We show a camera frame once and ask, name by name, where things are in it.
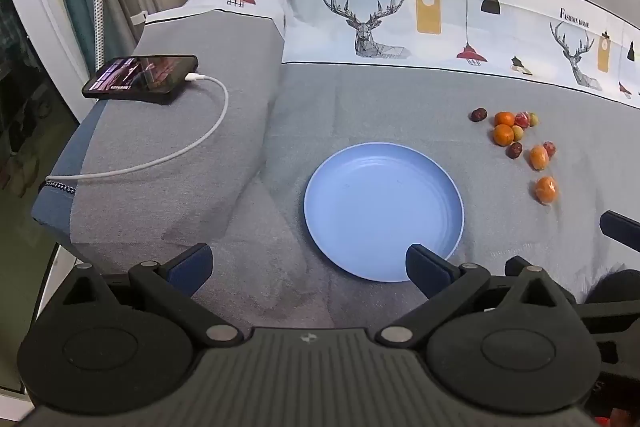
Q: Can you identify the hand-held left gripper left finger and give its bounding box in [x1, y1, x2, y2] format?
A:
[60, 243, 246, 349]

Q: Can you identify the plastic-wrapped orange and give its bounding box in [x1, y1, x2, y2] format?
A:
[533, 176, 559, 206]
[529, 145, 550, 172]

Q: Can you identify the blue round plate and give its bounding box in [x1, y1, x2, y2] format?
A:
[304, 143, 465, 283]

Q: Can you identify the black smartphone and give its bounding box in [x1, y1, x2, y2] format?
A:
[82, 55, 199, 105]

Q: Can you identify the person's red clothing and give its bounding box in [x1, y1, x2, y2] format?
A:
[596, 409, 640, 427]

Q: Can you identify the grey quilt with deer print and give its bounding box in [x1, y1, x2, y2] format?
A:
[175, 0, 640, 338]

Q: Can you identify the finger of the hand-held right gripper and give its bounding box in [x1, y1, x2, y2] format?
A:
[504, 255, 532, 278]
[599, 210, 640, 254]

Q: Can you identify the dark fuzzy cloth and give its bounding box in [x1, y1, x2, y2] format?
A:
[584, 268, 640, 304]

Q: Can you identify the white charging cable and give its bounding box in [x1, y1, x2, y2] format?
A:
[44, 73, 229, 195]

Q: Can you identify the grey pillow with printed end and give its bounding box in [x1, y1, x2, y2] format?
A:
[30, 0, 289, 260]

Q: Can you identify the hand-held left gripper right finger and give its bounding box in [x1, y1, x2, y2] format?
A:
[374, 244, 577, 349]

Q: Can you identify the white door frame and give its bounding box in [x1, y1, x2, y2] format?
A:
[0, 0, 103, 120]

